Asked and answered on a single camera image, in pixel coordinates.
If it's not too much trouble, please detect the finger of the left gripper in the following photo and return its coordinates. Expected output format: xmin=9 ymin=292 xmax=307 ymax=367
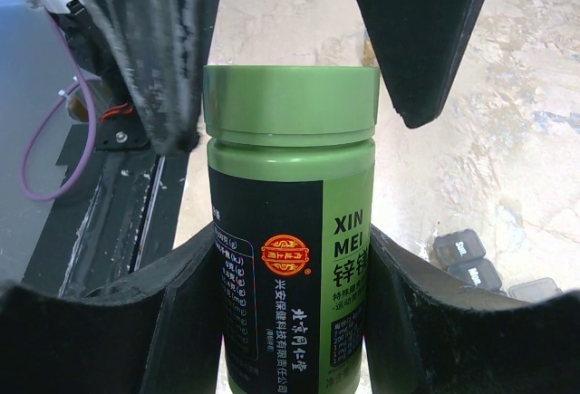
xmin=81 ymin=0 xmax=208 ymax=155
xmin=356 ymin=0 xmax=485 ymax=129

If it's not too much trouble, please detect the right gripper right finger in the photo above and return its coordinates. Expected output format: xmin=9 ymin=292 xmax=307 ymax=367
xmin=364 ymin=227 xmax=579 ymax=393

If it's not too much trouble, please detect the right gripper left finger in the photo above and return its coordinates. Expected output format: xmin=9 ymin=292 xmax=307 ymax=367
xmin=1 ymin=226 xmax=222 ymax=393

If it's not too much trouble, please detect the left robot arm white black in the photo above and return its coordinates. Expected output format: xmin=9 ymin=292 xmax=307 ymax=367
xmin=34 ymin=0 xmax=485 ymax=155

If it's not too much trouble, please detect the green lidded pill bottle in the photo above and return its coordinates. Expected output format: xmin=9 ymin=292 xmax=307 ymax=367
xmin=203 ymin=65 xmax=380 ymax=393

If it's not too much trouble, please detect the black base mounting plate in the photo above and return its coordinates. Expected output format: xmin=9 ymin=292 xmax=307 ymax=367
xmin=22 ymin=112 xmax=189 ymax=297

